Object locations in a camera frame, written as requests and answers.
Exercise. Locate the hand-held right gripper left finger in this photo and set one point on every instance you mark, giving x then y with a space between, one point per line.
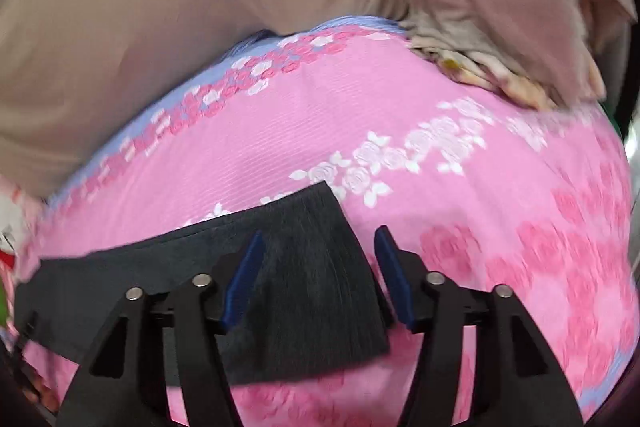
242 279

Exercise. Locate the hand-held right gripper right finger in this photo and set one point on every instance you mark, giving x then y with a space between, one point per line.
397 279

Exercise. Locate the dark grey pants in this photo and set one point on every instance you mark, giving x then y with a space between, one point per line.
310 257

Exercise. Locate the pink floral bedsheet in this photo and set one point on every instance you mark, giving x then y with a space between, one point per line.
350 117

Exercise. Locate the white cartoon face pillow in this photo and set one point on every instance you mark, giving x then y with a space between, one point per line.
9 227

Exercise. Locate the beige headboard cover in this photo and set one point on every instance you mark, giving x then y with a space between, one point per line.
150 7

